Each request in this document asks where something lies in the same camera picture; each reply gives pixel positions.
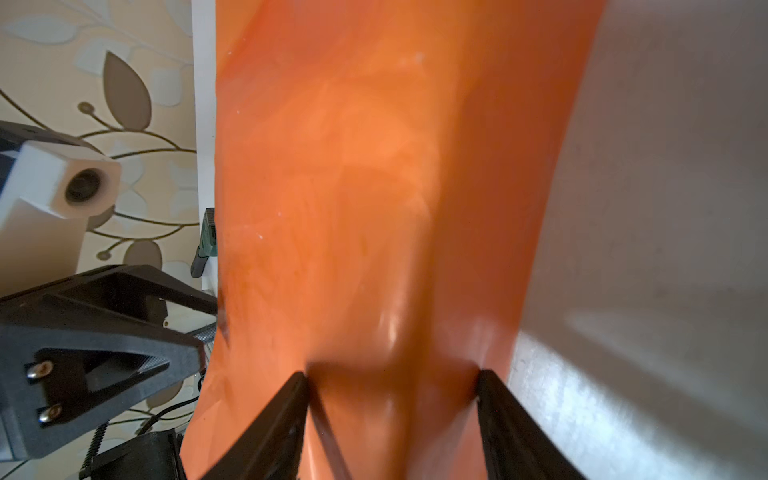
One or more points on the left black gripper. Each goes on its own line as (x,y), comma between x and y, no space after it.
(70,363)

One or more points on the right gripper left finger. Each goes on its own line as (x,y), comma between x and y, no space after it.
(271,447)

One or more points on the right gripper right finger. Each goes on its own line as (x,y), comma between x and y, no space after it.
(514,446)

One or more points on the yellow orange wrapping paper sheet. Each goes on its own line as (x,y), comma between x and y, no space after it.
(382,172)

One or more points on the green utility knife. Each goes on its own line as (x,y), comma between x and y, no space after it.
(207,246)

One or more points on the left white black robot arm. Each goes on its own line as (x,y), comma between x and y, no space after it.
(149,455)

